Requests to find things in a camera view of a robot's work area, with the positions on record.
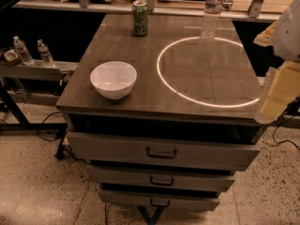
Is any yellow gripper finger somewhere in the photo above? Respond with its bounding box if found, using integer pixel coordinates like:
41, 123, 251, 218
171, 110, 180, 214
254, 22, 277, 47
255, 61, 300, 125

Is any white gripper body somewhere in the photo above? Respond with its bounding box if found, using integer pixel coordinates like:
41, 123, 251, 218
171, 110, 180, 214
273, 0, 300, 62

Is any white ceramic bowl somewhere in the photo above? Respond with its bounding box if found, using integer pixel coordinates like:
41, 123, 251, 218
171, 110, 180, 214
90, 61, 137, 100

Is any clear plastic water bottle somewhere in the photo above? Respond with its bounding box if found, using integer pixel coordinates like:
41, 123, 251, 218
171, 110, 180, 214
200, 0, 224, 40

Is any small water bottle right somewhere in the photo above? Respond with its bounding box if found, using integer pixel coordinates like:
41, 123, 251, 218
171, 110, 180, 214
37, 39, 55, 67

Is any small water bottle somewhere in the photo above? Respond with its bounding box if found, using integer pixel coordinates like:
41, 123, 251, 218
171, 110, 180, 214
37, 39, 55, 67
13, 36, 34, 65

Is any small water bottle left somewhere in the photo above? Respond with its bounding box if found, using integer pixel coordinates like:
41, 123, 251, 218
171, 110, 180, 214
13, 36, 34, 65

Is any brown bowl on shelf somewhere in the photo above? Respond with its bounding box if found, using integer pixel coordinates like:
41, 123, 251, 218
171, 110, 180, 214
0, 48, 21, 66

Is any top grey drawer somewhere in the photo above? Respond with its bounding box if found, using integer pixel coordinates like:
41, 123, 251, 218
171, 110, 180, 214
67, 132, 259, 171

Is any grey drawer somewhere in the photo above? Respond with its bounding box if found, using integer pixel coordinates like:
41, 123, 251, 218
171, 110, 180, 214
67, 132, 259, 171
98, 189, 219, 211
87, 165, 234, 192

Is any grey drawer cabinet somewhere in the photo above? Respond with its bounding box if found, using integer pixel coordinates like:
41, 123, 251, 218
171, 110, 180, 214
57, 14, 264, 199

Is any green soda can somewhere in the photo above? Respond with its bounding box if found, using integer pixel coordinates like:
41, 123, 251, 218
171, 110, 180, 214
132, 0, 148, 37

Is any middle grey drawer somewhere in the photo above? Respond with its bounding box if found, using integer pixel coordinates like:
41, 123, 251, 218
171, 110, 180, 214
87, 165, 234, 192

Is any bottom grey drawer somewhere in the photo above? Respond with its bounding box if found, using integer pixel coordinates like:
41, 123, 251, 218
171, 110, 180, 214
98, 189, 219, 211

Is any black floor cable right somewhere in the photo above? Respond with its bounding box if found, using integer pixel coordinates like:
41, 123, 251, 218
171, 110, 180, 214
272, 114, 300, 151

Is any black floor cable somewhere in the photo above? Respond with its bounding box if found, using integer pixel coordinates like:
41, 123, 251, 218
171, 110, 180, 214
272, 114, 300, 151
37, 111, 68, 143

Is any metal side shelf rail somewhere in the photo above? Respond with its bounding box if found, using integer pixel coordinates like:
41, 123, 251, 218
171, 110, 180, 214
0, 60, 77, 82

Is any black floor cable left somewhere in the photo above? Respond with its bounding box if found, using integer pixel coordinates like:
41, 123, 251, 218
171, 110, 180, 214
37, 111, 68, 143

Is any black metal stand frame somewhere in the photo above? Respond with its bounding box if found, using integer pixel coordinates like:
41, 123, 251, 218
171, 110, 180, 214
0, 78, 68, 132

